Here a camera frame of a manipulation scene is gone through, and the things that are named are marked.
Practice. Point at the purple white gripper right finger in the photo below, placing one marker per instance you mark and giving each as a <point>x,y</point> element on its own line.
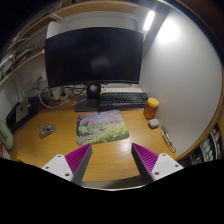
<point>152,166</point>

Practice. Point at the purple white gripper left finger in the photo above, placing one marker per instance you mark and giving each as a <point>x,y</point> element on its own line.
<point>71,167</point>

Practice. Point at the translucent grey computer mouse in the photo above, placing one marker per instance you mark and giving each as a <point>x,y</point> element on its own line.
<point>46,131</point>

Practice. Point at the floral printed mouse pad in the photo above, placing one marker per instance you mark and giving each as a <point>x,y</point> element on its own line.
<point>100,127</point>

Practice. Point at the silver mini computer box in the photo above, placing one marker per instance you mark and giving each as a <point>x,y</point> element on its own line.
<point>22,110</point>

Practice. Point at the black computer monitor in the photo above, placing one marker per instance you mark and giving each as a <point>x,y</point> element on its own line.
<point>94,54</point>

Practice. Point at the black pen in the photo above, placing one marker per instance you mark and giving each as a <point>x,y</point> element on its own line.
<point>166,134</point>

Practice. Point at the orange bottle yellow lid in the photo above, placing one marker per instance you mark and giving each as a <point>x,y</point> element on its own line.
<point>150,109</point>

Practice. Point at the black monitor stand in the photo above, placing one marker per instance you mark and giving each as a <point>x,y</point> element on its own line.
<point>89,101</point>

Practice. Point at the green object at left edge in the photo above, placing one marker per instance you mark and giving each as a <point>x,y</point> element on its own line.
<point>6,136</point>

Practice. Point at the black mechanical keyboard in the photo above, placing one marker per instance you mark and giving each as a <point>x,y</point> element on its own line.
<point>115,100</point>

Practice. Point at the white ceiling light strip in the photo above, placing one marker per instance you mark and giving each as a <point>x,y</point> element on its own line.
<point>148,21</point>

